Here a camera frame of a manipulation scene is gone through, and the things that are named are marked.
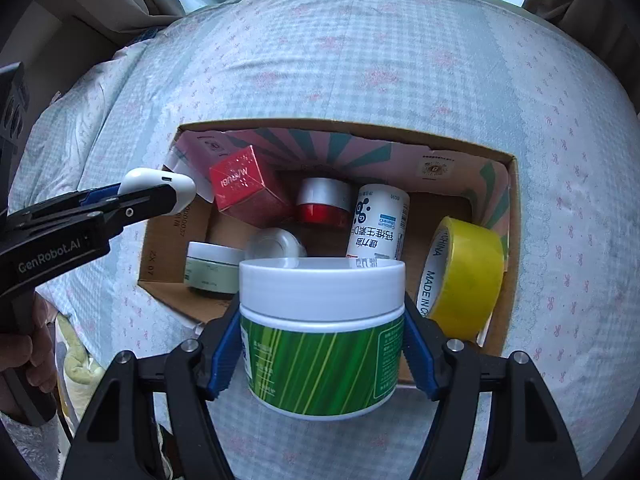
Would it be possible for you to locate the white earbuds case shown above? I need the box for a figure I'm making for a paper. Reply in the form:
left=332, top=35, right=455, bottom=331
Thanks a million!
left=117, top=168, right=196, bottom=216

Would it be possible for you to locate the checkered floral bedsheet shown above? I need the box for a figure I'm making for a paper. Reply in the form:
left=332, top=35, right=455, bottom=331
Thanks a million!
left=9, top=0, right=639, bottom=471

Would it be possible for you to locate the cardboard box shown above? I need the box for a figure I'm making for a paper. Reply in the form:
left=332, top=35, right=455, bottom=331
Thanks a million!
left=138, top=118, right=521, bottom=356

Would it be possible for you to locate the white vitamin bottle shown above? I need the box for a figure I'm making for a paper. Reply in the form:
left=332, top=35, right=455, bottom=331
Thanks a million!
left=346, top=183, right=410, bottom=260

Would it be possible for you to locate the red rectangular carton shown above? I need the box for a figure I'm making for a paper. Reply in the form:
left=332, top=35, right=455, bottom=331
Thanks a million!
left=208, top=145, right=293, bottom=228

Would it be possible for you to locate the red silver cosmetic jar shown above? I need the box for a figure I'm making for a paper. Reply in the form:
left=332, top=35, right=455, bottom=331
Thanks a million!
left=296, top=178, right=352, bottom=230

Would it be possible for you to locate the right brown curtain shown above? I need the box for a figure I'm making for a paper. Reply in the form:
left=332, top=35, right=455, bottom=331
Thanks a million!
left=523, top=0, right=639, bottom=107

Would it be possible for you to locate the small white round jar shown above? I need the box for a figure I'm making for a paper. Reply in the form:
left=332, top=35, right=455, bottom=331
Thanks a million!
left=244, top=228, right=307, bottom=260

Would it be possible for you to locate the yellow tape roll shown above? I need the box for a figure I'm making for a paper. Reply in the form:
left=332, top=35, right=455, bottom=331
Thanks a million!
left=416, top=217, right=504, bottom=341

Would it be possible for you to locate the person left hand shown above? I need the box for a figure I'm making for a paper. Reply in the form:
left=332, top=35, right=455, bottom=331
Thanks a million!
left=0, top=294, right=58, bottom=393

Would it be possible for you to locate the pale green lidded jar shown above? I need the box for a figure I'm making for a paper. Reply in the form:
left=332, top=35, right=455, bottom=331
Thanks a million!
left=183, top=242, right=245, bottom=295

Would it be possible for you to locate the green white cream jar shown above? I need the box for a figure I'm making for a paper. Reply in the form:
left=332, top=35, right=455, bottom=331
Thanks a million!
left=239, top=257, right=406, bottom=420

